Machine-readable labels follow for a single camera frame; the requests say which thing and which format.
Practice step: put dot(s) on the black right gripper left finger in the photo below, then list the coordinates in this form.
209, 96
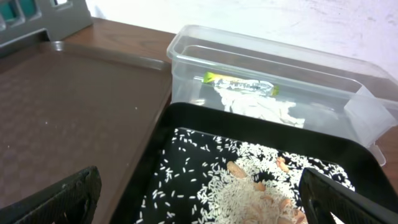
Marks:
71, 200

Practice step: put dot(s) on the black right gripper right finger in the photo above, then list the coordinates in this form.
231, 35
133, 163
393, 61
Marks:
323, 199

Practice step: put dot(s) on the white paper napkin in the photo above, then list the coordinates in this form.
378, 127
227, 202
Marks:
260, 107

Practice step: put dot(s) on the green snack wrapper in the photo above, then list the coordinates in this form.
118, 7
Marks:
256, 87

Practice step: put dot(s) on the light blue bowl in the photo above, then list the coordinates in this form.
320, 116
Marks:
12, 10

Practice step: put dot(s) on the clear plastic waste bin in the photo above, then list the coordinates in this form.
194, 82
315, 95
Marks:
336, 95

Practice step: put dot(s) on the black waste tray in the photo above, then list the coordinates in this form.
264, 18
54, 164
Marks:
362, 168

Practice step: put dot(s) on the brown serving tray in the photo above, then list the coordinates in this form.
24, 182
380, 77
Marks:
65, 107

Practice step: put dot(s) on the spilled rice pile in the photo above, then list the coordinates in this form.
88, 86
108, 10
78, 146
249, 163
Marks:
203, 178

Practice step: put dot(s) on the grey plastic dish rack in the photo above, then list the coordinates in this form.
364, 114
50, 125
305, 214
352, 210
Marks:
54, 21

